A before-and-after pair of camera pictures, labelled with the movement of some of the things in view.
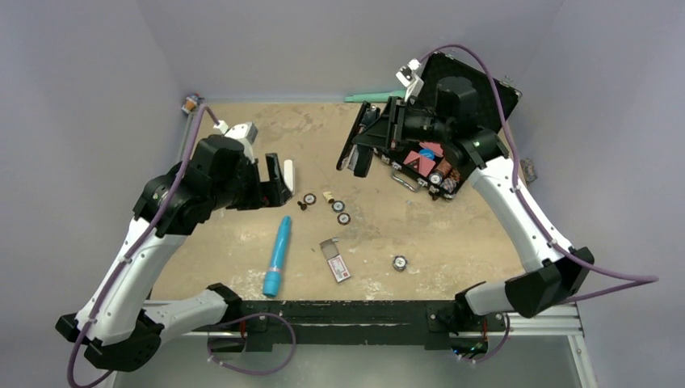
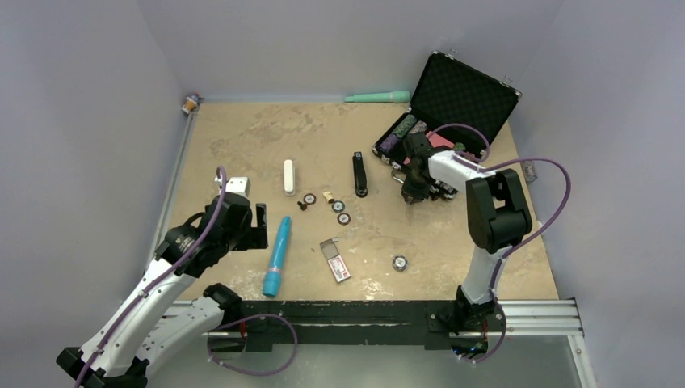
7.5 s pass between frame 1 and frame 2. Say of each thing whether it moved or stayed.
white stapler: stayed
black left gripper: moved
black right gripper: moved
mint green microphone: stayed
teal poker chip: stayed
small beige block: stayed
